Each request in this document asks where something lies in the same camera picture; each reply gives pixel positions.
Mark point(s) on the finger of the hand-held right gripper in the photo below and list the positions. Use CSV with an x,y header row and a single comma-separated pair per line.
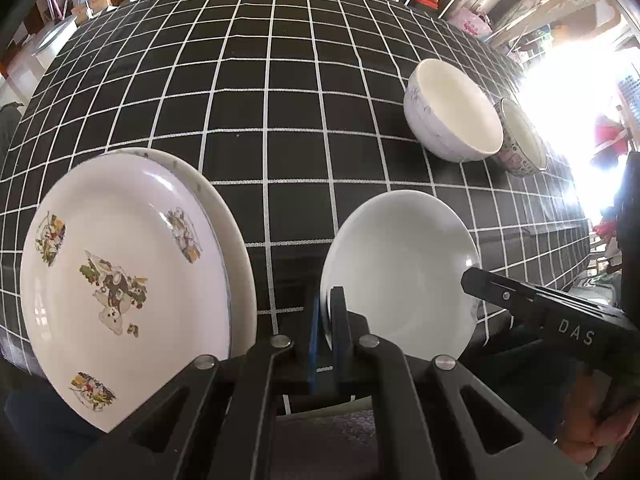
x,y
629,220
500,292

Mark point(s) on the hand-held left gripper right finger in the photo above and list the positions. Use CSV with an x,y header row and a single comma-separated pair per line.
x,y
342,330

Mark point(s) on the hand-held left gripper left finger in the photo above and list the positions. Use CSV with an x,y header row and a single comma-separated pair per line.
x,y
315,350

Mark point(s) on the white bowl with blue print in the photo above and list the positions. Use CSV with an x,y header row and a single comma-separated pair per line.
x,y
400,270

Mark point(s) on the bowl with dark patterned band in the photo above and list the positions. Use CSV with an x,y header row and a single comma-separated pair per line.
x,y
520,135

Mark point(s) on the pink speckled white plate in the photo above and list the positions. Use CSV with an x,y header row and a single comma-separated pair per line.
x,y
220,220

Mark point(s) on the white bowl with grey pattern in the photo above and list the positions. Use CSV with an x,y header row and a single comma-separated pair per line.
x,y
450,105

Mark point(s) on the cartoon print white plate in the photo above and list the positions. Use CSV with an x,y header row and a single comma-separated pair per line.
x,y
125,240

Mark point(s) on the person's right hand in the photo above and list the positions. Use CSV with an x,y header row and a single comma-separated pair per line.
x,y
595,425

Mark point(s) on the red garment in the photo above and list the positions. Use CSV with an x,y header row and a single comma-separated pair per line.
x,y
607,135

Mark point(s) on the pink bag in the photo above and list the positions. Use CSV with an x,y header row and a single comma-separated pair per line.
x,y
470,24

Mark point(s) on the white bucket with grey rim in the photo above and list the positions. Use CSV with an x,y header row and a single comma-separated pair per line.
x,y
50,40

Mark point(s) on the arched wooden frame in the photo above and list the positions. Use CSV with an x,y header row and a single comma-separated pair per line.
x,y
612,10

